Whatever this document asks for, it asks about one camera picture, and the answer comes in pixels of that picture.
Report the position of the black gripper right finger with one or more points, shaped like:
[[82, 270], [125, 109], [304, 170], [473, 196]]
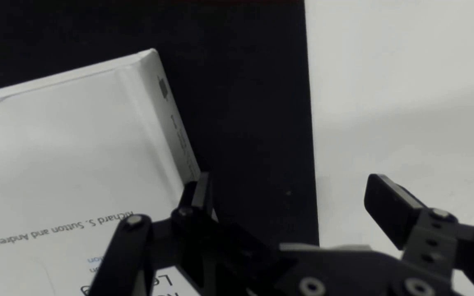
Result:
[[396, 211]]

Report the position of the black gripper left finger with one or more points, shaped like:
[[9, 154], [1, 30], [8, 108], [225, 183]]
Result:
[[139, 257]]

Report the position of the white paperback book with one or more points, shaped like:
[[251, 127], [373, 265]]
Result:
[[57, 165]]

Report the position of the black rectangular mat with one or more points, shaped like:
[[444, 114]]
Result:
[[248, 109]]

